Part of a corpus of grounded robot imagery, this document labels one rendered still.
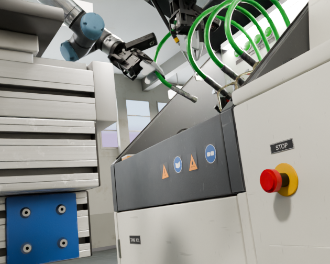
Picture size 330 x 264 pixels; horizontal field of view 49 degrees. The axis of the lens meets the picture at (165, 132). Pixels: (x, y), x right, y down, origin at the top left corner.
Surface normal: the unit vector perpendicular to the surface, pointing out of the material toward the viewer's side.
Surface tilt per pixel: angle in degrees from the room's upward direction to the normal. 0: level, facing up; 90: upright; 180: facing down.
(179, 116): 90
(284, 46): 90
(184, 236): 90
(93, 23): 90
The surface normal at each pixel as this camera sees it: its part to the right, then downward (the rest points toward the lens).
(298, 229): -0.88, 0.00
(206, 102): 0.46, -0.24
